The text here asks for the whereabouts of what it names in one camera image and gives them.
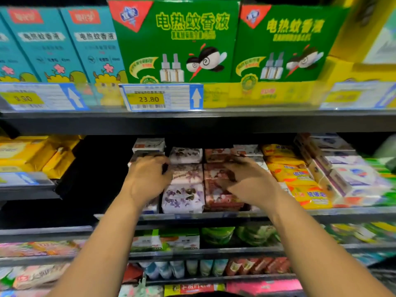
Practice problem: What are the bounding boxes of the white hand sanitizer bottle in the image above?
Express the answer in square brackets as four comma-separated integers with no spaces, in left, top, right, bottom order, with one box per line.
[374,134,396,167]

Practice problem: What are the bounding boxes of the white blue print soap box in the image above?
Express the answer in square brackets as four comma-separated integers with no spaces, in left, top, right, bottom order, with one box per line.
[141,196,162,215]
[129,151,165,163]
[132,138,167,153]

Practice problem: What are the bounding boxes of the green white carton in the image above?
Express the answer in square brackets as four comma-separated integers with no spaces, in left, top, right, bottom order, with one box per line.
[161,229,200,251]
[131,231,163,252]

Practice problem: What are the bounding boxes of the red white packet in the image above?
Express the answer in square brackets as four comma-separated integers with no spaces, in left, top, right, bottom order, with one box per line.
[123,263,144,283]

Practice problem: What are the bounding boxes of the teal packets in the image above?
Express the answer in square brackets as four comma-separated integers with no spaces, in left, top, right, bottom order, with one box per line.
[356,250,396,266]

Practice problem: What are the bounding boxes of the person's left hand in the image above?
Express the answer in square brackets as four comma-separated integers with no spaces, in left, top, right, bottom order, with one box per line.
[120,154,175,211]

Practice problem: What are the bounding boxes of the wire basket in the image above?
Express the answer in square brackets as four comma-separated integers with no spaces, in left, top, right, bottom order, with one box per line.
[368,269,396,297]

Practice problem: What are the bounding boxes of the pile of colourful packets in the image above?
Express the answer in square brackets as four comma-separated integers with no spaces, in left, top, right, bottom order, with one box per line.
[0,263,72,297]

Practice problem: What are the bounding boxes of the person's right hand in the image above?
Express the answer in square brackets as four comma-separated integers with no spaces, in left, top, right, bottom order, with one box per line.
[213,158,285,214]

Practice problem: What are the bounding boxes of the large yellow box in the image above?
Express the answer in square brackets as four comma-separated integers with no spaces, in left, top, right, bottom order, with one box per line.
[328,0,396,66]

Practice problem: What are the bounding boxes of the person's left forearm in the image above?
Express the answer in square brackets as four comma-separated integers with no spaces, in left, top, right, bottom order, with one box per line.
[49,195,162,297]

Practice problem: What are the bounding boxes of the flat yellow box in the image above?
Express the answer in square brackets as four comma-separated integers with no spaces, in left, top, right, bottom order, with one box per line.
[316,55,396,109]

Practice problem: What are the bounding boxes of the person's right forearm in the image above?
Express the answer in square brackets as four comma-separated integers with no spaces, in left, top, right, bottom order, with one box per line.
[266,191,396,297]

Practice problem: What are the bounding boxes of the stack of white purple soap boxes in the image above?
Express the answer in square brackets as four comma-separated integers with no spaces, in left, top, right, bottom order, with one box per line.
[297,134,394,208]

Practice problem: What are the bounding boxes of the stack of yellow soap cartons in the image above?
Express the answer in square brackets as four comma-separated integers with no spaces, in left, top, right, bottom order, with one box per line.
[0,134,81,180]

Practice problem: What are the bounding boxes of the row of blue white tubes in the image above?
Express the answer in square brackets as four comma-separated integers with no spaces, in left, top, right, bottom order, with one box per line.
[139,259,230,280]

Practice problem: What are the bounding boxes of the row of red tubes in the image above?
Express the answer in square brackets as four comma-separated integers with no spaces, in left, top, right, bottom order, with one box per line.
[226,257,292,276]

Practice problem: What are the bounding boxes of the white floral packet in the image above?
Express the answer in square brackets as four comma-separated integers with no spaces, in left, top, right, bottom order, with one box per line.
[119,278,165,297]

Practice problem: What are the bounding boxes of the white blue price strip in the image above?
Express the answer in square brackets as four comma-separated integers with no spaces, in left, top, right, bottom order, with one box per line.
[0,172,55,187]

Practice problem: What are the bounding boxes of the teal box pink flower print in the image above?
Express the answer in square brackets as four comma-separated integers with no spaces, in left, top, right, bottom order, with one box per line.
[0,6,94,84]
[0,21,41,84]

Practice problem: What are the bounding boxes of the row of pink orange packets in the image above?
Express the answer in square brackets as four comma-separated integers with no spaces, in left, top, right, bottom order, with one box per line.
[0,239,87,259]

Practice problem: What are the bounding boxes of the stack of green soap boxes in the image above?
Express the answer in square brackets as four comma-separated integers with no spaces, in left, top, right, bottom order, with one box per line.
[365,158,396,205]

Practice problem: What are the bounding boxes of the pink flat pack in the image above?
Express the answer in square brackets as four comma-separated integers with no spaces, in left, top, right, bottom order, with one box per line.
[226,278,304,296]

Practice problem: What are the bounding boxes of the stack of yellow soap boxes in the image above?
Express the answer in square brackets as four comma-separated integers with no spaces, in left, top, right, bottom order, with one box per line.
[261,143,335,211]

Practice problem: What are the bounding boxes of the stack of pink soap boxes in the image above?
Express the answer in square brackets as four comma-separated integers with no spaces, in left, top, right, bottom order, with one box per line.
[204,148,245,212]

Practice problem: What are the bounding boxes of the green box mosquito print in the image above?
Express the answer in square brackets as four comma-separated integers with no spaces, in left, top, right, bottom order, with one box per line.
[107,0,241,109]
[230,3,350,108]

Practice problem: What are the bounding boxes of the yellow red flat pack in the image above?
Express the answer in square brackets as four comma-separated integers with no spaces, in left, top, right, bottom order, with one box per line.
[164,283,226,297]

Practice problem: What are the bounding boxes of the white blue price tag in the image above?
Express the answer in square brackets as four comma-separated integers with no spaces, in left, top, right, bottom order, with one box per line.
[321,80,396,110]
[0,82,89,112]
[119,83,205,113]

